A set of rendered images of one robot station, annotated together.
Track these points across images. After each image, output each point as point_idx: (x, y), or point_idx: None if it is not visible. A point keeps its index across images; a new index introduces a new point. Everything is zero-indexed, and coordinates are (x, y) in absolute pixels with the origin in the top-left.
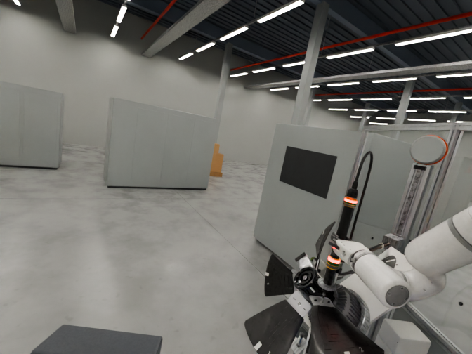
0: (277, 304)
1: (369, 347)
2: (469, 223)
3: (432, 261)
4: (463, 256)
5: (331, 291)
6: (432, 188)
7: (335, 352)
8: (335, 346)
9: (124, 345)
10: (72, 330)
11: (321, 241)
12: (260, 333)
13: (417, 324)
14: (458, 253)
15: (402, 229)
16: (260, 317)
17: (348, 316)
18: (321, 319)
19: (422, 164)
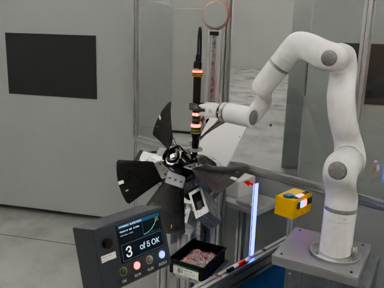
0: (159, 189)
1: (240, 169)
2: (279, 58)
3: (267, 86)
4: (279, 76)
5: (201, 151)
6: (224, 50)
7: (225, 181)
8: (223, 178)
9: (132, 211)
10: (87, 223)
11: (164, 124)
12: None
13: None
14: (277, 76)
15: (213, 94)
16: None
17: None
18: (204, 172)
19: (215, 30)
